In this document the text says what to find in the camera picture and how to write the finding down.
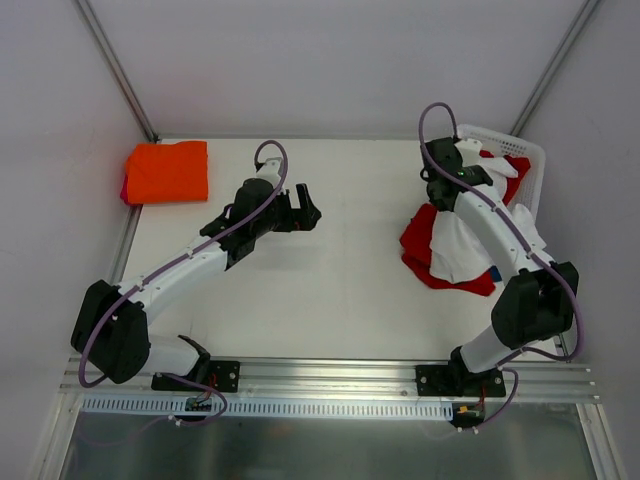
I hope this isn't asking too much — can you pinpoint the white t shirt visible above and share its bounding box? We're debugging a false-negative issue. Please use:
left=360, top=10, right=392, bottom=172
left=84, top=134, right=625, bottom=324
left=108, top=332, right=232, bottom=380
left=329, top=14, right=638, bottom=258
left=429, top=149, right=546, bottom=285

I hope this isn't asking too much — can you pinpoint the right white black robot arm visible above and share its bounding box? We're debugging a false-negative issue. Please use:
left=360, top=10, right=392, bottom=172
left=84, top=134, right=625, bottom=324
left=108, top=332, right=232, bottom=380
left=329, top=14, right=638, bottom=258
left=420, top=137, right=581, bottom=397

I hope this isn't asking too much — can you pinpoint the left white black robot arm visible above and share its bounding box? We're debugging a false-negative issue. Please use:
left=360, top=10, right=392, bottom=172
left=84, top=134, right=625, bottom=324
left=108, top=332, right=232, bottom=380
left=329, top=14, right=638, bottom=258
left=70, top=178, right=322, bottom=390

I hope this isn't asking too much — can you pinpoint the red t shirt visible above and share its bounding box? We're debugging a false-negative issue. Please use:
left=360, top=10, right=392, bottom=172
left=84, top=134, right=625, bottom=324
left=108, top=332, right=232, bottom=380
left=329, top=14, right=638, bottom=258
left=398, top=155, right=532, bottom=298

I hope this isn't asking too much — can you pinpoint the white plastic laundry basket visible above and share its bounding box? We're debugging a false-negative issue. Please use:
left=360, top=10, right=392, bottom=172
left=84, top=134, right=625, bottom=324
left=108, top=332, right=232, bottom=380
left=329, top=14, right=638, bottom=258
left=453, top=123, right=547, bottom=221

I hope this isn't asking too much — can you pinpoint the blue t shirt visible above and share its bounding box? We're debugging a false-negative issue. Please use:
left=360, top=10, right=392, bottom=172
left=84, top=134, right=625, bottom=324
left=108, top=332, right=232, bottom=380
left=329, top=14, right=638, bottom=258
left=489, top=266, right=502, bottom=282

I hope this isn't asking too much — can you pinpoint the folded orange t shirt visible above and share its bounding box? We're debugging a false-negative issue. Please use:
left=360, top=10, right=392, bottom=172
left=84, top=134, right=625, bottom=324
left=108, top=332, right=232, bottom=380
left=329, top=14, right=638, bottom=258
left=124, top=141, right=209, bottom=206

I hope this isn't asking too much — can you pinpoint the folded pink t shirt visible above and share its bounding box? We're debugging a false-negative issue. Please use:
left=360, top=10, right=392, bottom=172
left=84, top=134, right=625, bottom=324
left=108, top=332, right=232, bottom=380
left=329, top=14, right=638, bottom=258
left=119, top=176, right=131, bottom=206

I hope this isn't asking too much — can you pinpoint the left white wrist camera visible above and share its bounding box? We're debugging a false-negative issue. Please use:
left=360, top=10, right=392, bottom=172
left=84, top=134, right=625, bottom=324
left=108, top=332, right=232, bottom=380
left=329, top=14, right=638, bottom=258
left=256, top=157, right=283, bottom=188

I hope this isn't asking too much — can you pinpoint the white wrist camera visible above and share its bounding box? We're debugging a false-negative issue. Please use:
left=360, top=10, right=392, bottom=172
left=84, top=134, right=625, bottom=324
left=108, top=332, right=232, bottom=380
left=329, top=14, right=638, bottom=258
left=455, top=138, right=483, bottom=166
left=256, top=157, right=283, bottom=188

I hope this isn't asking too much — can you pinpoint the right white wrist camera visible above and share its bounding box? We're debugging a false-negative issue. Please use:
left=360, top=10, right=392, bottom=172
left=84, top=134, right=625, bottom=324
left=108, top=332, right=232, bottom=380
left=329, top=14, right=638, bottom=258
left=455, top=138, right=483, bottom=166

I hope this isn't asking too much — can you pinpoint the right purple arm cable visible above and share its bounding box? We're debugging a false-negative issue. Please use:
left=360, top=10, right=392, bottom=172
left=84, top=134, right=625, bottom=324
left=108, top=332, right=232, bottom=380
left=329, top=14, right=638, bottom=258
left=418, top=102, right=587, bottom=363

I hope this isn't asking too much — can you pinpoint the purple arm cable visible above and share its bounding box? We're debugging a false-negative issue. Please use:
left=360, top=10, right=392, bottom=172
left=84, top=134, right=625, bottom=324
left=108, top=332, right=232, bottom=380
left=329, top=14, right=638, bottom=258
left=418, top=102, right=587, bottom=363
left=78, top=140, right=291, bottom=389

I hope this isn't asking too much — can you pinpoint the rear aluminium frame bar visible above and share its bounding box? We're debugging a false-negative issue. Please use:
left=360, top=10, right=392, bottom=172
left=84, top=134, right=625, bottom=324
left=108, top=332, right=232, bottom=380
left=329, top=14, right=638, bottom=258
left=154, top=132, right=461, bottom=141

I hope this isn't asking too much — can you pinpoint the aluminium mounting rail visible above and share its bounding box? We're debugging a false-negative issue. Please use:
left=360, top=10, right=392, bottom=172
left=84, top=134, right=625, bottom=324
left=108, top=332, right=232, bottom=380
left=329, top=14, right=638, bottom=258
left=58, top=355, right=600, bottom=402

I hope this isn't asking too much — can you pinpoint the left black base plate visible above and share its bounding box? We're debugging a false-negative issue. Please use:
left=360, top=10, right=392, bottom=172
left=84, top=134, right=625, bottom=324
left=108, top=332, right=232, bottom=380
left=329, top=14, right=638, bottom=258
left=151, top=360, right=241, bottom=393

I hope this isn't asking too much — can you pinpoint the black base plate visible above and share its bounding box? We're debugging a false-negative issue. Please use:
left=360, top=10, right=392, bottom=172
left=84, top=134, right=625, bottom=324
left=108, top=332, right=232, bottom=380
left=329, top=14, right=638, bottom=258
left=151, top=360, right=241, bottom=393
left=415, top=364, right=506, bottom=398

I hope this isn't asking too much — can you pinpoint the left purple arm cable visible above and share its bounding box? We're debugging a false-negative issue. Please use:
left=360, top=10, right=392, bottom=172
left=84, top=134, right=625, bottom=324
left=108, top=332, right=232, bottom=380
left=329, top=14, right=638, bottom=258
left=78, top=140, right=291, bottom=389

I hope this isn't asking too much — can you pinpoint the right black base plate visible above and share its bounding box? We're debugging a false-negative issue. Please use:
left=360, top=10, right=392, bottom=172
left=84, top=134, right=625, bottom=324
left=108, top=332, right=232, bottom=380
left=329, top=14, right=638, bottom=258
left=415, top=364, right=506, bottom=398

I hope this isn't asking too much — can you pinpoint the left aluminium frame post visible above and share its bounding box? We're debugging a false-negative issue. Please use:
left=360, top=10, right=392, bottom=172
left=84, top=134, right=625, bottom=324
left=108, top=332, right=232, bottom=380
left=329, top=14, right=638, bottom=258
left=72, top=0, right=159, bottom=143

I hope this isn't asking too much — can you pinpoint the aluminium frame post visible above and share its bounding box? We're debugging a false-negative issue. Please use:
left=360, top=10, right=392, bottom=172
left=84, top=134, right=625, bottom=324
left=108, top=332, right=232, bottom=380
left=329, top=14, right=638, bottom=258
left=509, top=0, right=603, bottom=136
left=72, top=0, right=159, bottom=143

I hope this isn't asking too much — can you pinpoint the right aluminium frame post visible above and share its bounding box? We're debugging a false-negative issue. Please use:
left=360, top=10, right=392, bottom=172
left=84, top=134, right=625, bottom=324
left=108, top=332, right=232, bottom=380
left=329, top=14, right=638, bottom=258
left=509, top=0, right=603, bottom=136

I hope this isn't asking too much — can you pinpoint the white slotted cable duct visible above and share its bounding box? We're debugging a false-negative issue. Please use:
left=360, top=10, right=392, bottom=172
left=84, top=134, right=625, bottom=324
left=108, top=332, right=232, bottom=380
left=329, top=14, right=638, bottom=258
left=81, top=395, right=453, bottom=421

